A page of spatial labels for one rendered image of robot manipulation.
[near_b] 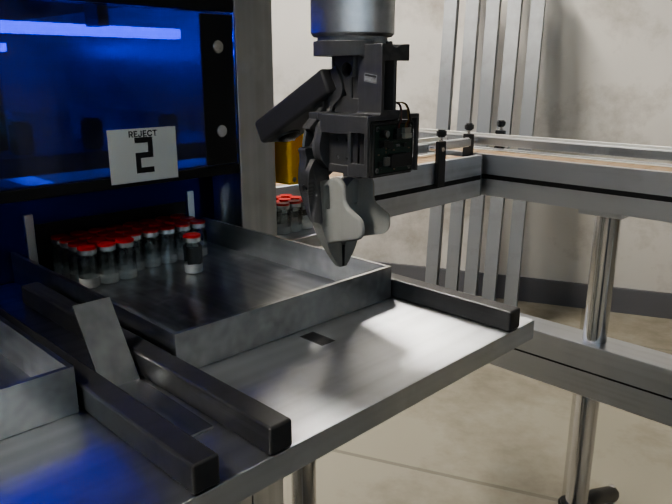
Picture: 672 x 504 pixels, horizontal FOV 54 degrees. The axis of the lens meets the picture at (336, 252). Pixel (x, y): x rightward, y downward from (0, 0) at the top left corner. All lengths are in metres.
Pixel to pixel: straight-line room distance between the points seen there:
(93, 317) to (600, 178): 1.07
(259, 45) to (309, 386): 0.50
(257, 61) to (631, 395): 1.02
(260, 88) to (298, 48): 2.71
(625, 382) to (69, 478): 1.23
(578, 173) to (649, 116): 1.87
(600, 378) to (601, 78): 1.96
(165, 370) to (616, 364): 1.13
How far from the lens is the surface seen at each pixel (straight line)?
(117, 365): 0.54
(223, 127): 0.84
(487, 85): 2.96
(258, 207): 0.89
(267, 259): 0.83
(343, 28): 0.58
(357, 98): 0.60
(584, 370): 1.53
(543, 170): 1.44
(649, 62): 3.25
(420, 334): 0.61
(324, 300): 0.63
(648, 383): 1.48
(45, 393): 0.49
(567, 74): 3.25
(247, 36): 0.87
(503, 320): 0.63
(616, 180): 1.38
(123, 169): 0.77
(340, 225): 0.62
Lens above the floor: 1.11
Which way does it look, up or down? 15 degrees down
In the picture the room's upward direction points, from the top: straight up
